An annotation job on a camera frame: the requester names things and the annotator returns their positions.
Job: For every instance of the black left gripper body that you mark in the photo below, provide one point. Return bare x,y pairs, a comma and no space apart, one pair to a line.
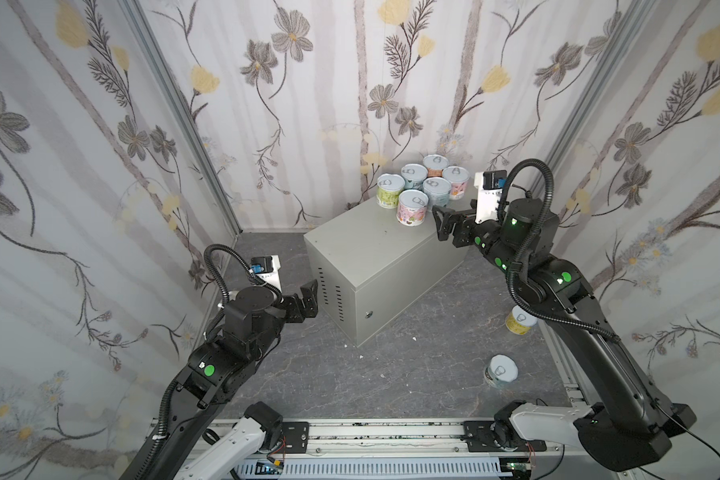
295,305

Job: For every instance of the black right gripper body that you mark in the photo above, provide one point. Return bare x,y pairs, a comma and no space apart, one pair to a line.
459,226

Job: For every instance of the light blue can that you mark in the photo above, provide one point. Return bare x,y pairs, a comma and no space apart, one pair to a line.
437,190

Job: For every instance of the pink labelled white-lid can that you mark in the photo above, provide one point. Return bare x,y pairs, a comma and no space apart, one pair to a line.
412,207

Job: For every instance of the pink fruit labelled can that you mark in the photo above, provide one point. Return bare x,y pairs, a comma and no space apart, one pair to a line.
459,179

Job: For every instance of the teal labelled white-lid can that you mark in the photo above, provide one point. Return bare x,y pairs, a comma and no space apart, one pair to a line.
414,176

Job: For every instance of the orange labelled can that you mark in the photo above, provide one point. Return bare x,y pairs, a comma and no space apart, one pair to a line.
435,165

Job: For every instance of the green labelled can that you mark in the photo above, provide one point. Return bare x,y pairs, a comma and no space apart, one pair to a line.
389,188

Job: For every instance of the yellow labelled can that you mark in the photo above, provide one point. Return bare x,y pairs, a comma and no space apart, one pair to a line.
520,322

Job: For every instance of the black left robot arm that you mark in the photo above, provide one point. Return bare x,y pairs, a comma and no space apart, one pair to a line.
192,400

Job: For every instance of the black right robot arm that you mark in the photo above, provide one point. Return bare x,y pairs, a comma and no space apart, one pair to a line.
632,422

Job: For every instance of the grey metal cabinet box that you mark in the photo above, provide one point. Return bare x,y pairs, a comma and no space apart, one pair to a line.
370,268

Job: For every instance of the white-lid can front right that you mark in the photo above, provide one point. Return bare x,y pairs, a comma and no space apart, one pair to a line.
501,370

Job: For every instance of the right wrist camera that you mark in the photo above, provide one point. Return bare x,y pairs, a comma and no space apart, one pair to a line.
489,185

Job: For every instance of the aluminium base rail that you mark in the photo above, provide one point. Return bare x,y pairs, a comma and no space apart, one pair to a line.
382,438

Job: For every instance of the white slotted cable duct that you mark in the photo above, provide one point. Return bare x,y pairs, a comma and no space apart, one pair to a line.
376,468

